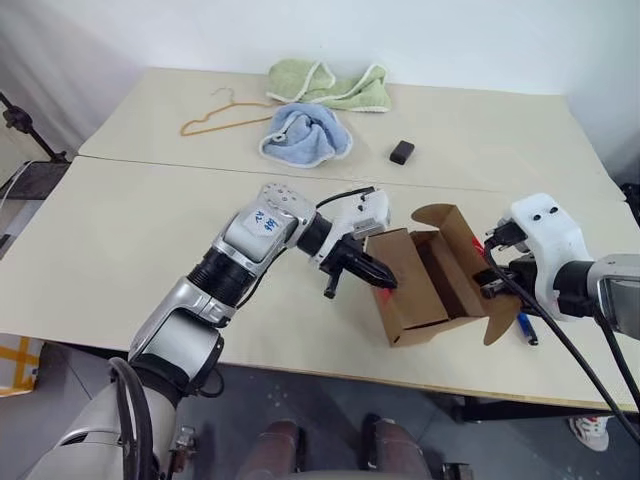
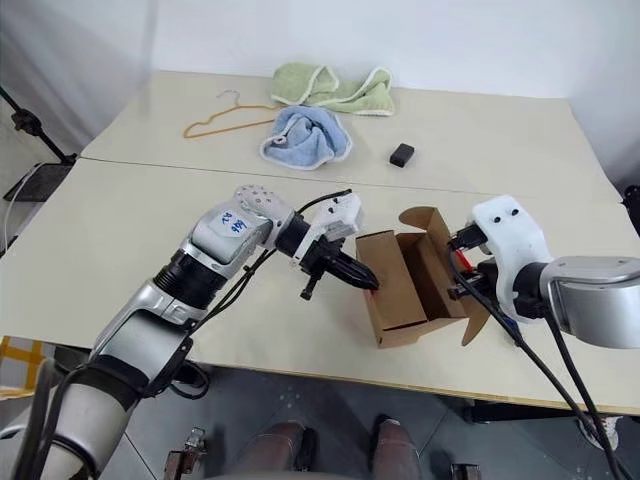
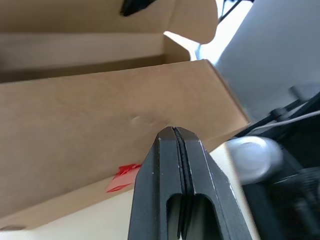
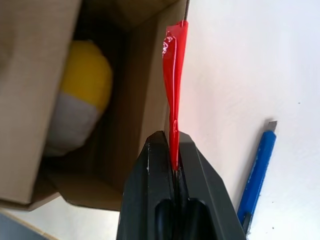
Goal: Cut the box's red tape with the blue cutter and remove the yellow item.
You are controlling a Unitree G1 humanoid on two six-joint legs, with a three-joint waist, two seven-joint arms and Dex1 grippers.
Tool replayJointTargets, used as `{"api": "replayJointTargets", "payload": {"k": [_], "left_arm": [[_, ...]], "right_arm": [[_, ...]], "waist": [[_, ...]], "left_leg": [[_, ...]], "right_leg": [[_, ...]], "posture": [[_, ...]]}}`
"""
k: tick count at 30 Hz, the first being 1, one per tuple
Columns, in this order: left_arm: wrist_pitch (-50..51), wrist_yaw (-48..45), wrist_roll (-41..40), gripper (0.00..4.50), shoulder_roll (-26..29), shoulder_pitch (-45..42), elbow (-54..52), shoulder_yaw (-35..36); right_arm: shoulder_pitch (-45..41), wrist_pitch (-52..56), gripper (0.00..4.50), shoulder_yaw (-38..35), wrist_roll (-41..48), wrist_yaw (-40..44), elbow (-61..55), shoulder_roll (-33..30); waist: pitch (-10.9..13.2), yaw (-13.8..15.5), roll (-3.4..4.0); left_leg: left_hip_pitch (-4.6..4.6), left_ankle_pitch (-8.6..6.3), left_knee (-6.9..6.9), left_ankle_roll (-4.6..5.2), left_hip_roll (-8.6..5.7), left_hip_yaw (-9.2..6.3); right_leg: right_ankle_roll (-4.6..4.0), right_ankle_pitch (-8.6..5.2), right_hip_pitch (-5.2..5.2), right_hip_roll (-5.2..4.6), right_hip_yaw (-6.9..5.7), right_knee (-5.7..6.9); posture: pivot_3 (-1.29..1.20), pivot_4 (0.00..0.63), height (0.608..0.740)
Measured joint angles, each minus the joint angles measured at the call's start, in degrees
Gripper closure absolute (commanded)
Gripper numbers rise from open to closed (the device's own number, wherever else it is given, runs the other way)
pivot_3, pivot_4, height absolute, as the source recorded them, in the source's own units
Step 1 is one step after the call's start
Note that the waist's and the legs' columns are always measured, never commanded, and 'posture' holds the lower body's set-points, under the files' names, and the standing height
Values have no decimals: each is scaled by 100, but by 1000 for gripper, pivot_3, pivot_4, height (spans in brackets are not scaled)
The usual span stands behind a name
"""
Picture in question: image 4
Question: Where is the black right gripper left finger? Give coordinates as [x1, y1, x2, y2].
[116, 129, 180, 240]

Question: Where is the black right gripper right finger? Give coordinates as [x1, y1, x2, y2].
[176, 132, 247, 240]

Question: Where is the blue utility cutter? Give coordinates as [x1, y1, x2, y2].
[236, 120, 278, 236]

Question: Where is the brown cardboard box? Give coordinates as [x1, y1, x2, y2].
[0, 0, 191, 213]

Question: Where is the yellow and white plush item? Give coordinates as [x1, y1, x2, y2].
[44, 39, 114, 158]

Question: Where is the red tape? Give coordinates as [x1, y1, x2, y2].
[161, 20, 190, 173]

